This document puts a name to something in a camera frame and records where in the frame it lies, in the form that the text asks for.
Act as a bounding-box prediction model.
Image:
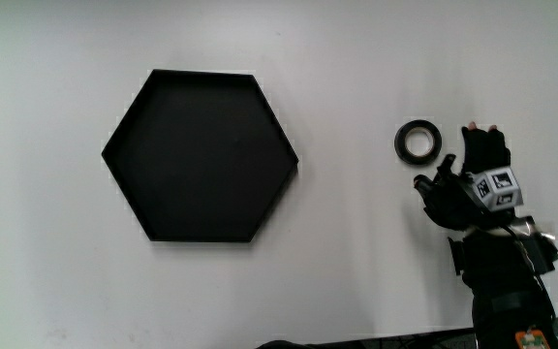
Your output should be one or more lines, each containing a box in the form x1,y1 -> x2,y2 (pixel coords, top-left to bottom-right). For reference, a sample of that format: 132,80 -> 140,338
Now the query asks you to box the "person's right hand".
413,121 -> 525,232

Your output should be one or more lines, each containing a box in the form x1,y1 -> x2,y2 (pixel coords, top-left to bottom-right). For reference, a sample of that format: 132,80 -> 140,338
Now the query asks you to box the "person's right forearm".
447,216 -> 558,349

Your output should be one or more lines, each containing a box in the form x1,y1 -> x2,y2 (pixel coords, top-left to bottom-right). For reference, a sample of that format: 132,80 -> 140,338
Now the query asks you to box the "white desk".
0,0 -> 558,349

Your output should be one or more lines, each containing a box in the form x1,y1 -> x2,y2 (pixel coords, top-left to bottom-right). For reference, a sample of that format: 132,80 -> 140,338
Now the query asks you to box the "black hexagonal tray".
101,68 -> 300,243

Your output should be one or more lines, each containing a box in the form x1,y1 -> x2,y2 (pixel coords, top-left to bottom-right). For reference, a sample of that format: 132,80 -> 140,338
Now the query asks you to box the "black tape roll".
393,119 -> 444,167

